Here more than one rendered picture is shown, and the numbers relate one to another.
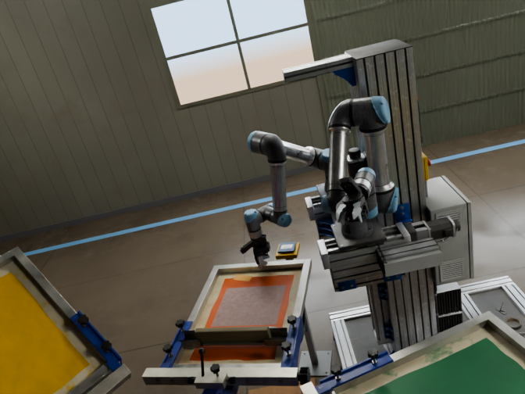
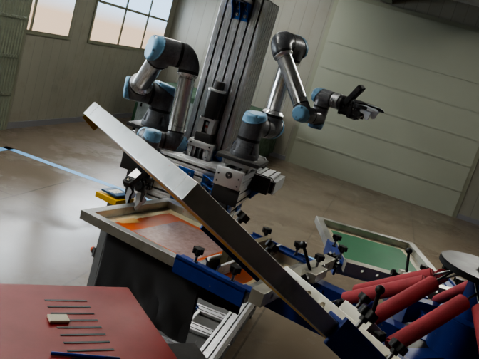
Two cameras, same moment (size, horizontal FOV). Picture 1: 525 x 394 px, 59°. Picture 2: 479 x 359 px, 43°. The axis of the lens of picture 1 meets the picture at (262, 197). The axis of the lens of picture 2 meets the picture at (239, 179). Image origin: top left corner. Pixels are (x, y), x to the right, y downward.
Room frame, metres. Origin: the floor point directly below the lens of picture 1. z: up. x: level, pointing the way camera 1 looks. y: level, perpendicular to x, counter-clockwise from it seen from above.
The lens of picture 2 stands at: (1.47, 2.55, 1.79)
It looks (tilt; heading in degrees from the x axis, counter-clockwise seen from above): 12 degrees down; 278
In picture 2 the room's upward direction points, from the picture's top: 17 degrees clockwise
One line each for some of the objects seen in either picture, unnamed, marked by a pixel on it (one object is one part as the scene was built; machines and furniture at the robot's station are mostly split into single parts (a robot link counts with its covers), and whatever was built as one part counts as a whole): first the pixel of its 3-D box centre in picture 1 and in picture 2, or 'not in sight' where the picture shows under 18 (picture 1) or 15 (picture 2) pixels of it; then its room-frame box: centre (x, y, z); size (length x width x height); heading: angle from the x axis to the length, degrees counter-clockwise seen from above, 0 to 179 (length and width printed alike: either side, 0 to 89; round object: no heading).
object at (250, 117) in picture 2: not in sight; (254, 125); (1.91, -0.41, 1.42); 0.13 x 0.12 x 0.14; 62
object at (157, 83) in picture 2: (332, 162); (162, 95); (2.42, -0.43, 1.42); 0.13 x 0.12 x 0.14; 31
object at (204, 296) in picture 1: (245, 311); (198, 241); (1.90, 0.22, 0.97); 0.79 x 0.58 x 0.04; 162
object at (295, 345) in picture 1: (292, 345); (277, 253); (1.59, 0.03, 0.98); 0.30 x 0.05 x 0.07; 162
